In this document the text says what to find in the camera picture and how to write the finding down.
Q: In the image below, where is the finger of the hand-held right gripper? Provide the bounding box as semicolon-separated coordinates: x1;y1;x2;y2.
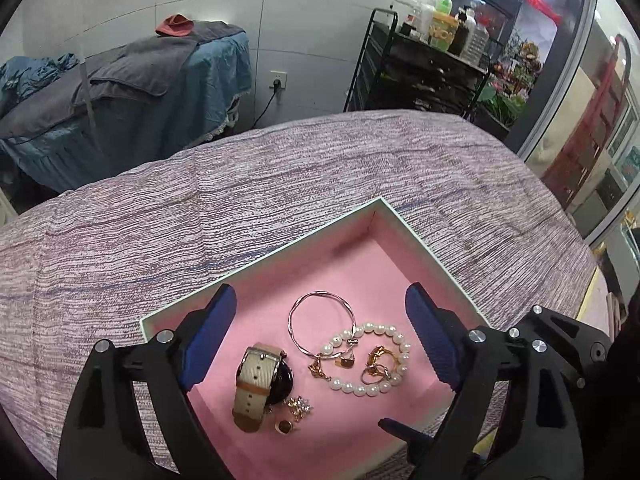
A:
377;417;437;467
506;304;614;397

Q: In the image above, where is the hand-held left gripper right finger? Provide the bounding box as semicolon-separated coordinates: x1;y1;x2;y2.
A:
404;282;586;480

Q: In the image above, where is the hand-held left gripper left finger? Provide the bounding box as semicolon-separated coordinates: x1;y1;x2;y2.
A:
57;282;237;480

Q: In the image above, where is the white pearl bracelet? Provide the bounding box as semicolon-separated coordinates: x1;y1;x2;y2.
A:
320;323;411;397

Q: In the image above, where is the beige strap wristwatch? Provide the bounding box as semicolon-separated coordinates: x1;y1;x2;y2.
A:
231;342;294;434

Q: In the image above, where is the rose gold ring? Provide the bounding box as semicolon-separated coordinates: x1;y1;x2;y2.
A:
362;363;391;386

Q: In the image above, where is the silver bangle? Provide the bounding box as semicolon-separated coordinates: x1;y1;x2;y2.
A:
287;290;357;359

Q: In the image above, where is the mint green box pink lining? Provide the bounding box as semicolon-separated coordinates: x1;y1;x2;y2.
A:
140;197;493;480

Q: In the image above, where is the gold crystal brooch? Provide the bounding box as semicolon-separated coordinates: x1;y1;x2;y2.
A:
284;395;314;421

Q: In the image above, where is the red wooden rack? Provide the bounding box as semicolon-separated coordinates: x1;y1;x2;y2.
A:
542;34;634;202

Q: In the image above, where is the massage bed blue cover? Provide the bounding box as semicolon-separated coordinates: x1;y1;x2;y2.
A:
0;20;254;197

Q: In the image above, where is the green leafy plant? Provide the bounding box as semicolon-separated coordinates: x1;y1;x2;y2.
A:
479;84;527;127

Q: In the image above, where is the black metal rack cart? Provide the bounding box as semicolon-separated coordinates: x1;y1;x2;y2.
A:
343;7;494;124

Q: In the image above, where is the dark grey towel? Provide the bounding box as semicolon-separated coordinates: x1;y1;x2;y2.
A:
0;35;201;139

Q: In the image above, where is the white floor lamp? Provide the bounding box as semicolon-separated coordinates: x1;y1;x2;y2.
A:
79;0;226;161

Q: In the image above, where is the group of toiletry bottles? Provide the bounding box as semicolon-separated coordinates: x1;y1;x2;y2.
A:
402;0;494;61

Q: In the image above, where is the red cloth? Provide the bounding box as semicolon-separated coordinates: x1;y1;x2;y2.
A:
154;13;195;38

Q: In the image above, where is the blue crumpled duvet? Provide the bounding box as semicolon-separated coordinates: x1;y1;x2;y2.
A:
0;53;81;112

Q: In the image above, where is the red hanging ornament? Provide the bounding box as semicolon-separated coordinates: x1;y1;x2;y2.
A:
524;0;564;24

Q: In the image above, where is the black power cable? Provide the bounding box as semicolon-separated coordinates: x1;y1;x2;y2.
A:
252;80;279;129

